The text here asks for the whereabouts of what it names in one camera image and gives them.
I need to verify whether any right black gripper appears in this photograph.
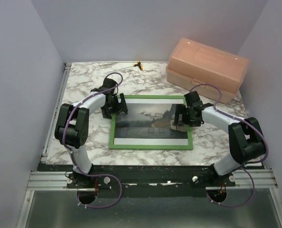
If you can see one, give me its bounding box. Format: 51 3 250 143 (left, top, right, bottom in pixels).
173 104 199 128

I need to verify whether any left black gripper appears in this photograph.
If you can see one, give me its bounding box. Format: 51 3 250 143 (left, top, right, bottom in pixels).
103 94 128 120

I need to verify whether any white photo paper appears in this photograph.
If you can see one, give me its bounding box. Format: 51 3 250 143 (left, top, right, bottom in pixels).
113 99 191 147

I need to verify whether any wooden picture frame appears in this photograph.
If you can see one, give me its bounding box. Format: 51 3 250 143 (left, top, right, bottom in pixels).
109 95 193 150

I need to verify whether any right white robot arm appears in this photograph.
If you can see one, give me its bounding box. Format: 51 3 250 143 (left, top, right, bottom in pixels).
173 91 269 186

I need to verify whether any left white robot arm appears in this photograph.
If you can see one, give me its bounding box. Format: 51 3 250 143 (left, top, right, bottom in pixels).
54 78 128 188

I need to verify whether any yellow black hex key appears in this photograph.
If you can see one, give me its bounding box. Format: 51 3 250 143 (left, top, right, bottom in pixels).
108 61 143 73

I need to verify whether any pink translucent plastic box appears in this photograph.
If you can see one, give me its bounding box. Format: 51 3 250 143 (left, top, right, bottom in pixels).
166 38 249 104

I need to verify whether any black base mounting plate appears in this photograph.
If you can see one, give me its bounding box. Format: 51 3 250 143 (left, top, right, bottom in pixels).
67 165 235 198

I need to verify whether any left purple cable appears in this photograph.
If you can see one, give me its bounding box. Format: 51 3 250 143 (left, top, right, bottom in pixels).
61 72 124 209

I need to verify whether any purple cable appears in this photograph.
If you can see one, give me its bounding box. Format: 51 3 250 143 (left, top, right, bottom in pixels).
61 72 124 209
189 84 269 208

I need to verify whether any aluminium rail left side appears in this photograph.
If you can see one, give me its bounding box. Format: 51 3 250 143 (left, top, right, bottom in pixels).
40 63 72 163

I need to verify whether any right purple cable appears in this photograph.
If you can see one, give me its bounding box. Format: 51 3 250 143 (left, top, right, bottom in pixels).
189 84 269 208

